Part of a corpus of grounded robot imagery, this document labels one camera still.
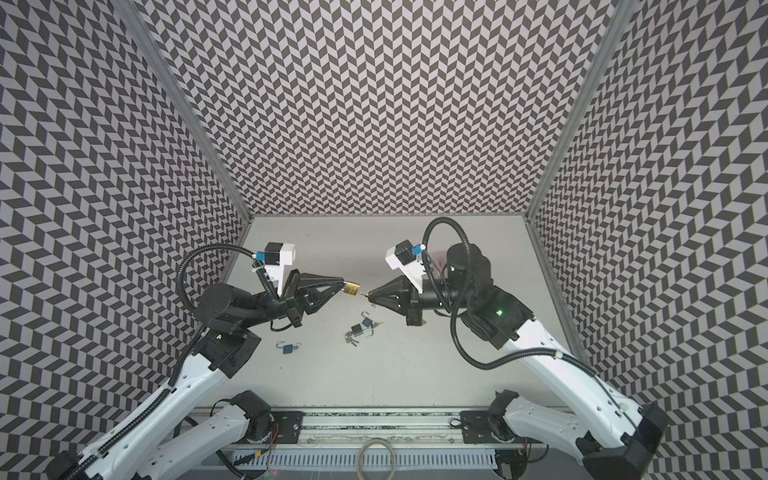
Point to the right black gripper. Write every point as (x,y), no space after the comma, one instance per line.
(413,298)

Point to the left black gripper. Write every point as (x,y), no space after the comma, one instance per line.
(302,297)

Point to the small brass padlock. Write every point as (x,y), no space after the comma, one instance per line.
(351,288)

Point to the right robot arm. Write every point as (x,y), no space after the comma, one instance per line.
(605,431)

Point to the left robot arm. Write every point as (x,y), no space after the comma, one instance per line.
(140,446)

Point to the blue padlock centre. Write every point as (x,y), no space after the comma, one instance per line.
(367,322)

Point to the blue padlock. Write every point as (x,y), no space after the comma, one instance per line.
(288,348)
(367,322)

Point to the black padlock with keys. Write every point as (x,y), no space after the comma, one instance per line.
(355,333)

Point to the blue padlock left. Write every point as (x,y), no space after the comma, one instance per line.
(288,348)

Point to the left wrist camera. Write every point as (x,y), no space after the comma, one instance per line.
(273,261)

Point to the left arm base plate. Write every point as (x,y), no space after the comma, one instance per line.
(282,427)

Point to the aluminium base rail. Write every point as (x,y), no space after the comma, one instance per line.
(374,441)

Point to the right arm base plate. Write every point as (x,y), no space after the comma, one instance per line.
(476,428)

